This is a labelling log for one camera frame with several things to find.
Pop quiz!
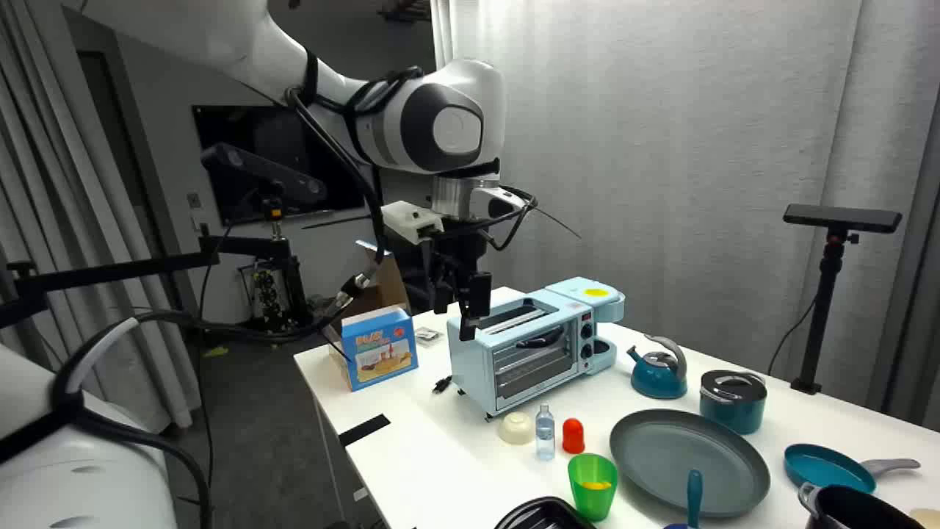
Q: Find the black tape strip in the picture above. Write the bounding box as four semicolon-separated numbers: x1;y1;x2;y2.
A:
339;411;395;449

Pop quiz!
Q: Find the teal frying pan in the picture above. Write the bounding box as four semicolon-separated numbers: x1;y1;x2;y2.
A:
782;441;923;497

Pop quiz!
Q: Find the small red shaker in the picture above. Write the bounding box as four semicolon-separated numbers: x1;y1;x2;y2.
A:
560;413;588;456

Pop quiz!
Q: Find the grey plate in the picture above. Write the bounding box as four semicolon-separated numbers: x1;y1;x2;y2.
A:
609;405;773;524

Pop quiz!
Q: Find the pale blue plastic spork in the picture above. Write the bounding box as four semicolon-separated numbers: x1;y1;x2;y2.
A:
681;468;709;529

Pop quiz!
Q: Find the small clear water bottle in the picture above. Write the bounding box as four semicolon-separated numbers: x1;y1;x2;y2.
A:
531;403;559;463

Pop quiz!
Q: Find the blue cardboard box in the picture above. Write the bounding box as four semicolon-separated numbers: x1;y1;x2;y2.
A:
339;302;422;394

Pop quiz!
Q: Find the brown cardboard box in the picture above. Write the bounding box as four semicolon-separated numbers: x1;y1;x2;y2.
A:
334;253;415;321

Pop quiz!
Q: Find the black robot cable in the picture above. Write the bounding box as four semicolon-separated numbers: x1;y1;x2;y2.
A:
0;309;217;529

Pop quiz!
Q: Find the teal kettle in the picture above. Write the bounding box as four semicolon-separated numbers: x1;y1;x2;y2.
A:
627;336;691;403

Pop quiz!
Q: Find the light green cup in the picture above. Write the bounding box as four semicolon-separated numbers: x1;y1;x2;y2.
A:
565;449;622;524

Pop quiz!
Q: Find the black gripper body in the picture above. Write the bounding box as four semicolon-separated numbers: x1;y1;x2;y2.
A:
421;214;493;284

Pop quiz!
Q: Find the dark teal bowl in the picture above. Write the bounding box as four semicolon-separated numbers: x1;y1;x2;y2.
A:
697;366;771;438

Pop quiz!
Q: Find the small white round object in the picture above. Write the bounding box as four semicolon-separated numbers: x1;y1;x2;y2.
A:
497;409;538;447

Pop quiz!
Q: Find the black pot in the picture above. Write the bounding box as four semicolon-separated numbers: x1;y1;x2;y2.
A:
795;481;929;529

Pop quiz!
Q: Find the light blue toaster oven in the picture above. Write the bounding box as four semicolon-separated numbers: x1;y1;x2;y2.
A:
446;277;630;422

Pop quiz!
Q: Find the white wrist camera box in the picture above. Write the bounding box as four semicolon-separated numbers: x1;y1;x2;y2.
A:
378;200;450;244

